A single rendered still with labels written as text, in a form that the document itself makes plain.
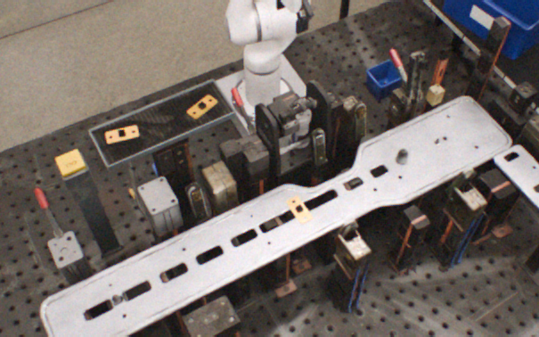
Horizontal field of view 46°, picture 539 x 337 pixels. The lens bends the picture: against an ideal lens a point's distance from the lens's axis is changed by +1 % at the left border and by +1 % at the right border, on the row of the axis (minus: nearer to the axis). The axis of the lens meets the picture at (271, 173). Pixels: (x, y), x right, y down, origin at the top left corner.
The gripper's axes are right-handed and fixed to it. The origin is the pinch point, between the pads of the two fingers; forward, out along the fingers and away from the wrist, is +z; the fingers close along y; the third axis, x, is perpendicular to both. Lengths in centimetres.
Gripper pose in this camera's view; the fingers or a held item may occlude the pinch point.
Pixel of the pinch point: (291, 16)
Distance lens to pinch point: 155.7
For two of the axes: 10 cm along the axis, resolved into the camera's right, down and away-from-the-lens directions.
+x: 8.7, -4.1, 2.7
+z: 0.0, 5.5, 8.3
